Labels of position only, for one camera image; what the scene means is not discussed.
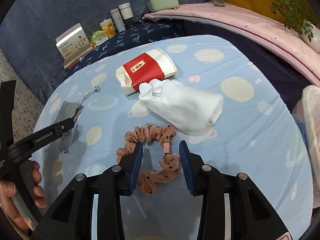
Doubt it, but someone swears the pink dotted scrunchie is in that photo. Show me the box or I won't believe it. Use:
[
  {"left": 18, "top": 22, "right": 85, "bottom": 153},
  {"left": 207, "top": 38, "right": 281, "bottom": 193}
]
[{"left": 116, "top": 124, "right": 180, "bottom": 195}]

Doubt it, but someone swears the trash bin with white bag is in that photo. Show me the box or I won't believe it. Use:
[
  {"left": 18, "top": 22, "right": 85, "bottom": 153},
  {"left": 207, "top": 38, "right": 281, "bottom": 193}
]
[{"left": 292, "top": 85, "right": 319, "bottom": 208}]

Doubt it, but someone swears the white product box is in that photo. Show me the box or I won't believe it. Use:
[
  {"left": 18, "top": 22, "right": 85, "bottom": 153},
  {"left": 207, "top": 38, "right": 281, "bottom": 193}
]
[{"left": 55, "top": 23, "right": 93, "bottom": 69}]

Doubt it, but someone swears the person's left hand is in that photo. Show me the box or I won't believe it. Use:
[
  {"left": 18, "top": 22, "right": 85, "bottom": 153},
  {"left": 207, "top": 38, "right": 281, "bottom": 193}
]
[{"left": 1, "top": 161, "right": 47, "bottom": 234}]

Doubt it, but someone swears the white towel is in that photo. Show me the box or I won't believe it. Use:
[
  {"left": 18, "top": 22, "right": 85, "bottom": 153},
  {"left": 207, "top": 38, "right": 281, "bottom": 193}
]
[{"left": 139, "top": 79, "right": 223, "bottom": 135}]

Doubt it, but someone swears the green plant in white pot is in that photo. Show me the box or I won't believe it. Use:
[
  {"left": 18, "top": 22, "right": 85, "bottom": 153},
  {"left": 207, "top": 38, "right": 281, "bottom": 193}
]
[{"left": 270, "top": 0, "right": 319, "bottom": 53}]

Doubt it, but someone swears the red and white paper cup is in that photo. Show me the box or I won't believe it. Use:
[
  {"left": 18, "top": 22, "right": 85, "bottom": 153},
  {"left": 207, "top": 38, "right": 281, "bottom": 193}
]
[{"left": 116, "top": 48, "right": 177, "bottom": 96}]

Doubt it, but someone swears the pink cloth covered bench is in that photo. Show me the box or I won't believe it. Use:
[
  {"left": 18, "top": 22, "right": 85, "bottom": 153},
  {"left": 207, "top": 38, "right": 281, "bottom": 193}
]
[{"left": 143, "top": 3, "right": 319, "bottom": 87}]

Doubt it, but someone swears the small green packet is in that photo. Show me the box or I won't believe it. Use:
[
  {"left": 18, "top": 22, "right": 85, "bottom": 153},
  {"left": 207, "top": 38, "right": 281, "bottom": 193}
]
[{"left": 90, "top": 30, "right": 108, "bottom": 46}]

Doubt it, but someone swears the mint green tissue box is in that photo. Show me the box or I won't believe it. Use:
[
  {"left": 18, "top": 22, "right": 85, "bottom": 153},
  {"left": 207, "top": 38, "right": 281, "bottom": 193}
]
[{"left": 146, "top": 0, "right": 179, "bottom": 12}]

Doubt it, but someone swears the light blue planet tablecloth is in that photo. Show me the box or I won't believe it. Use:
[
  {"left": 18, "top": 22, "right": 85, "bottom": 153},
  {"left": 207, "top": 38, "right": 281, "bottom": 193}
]
[{"left": 34, "top": 35, "right": 313, "bottom": 239}]

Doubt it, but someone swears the navy patterned cloth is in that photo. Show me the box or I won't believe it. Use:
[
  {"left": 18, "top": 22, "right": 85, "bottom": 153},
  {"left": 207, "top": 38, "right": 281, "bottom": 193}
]
[{"left": 64, "top": 19, "right": 187, "bottom": 80}]

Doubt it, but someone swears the tall white bottle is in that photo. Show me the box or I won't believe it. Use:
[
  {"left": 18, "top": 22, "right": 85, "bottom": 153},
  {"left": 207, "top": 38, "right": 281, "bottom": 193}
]
[{"left": 110, "top": 8, "right": 126, "bottom": 33}]

